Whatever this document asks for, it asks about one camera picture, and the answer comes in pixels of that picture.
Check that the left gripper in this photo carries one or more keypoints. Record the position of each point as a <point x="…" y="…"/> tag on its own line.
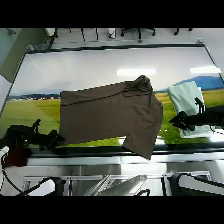
<point x="52" y="139"/>

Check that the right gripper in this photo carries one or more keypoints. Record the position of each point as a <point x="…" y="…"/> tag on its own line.
<point x="183" y="120"/>

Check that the brown T-shirt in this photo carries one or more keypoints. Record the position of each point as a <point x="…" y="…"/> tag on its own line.
<point x="110" y="116"/>

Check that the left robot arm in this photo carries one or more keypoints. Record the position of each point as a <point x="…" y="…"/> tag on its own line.
<point x="20" y="133"/>

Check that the pale green garment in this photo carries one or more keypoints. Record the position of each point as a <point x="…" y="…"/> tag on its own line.
<point x="185" y="98"/>

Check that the red garment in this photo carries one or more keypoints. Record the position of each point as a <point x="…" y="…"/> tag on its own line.
<point x="16" y="156"/>

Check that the black office chair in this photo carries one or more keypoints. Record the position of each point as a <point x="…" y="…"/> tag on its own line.
<point x="181" y="30"/>
<point x="138" y="32"/>

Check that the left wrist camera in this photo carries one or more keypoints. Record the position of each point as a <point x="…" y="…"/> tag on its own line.
<point x="36" y="126"/>

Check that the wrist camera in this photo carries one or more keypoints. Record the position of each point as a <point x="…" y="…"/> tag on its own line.
<point x="200" y="104"/>
<point x="36" y="126"/>

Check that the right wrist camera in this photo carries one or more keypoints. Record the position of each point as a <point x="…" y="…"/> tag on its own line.
<point x="200" y="104"/>

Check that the silver frame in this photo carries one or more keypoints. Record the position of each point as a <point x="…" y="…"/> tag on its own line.
<point x="110" y="173"/>

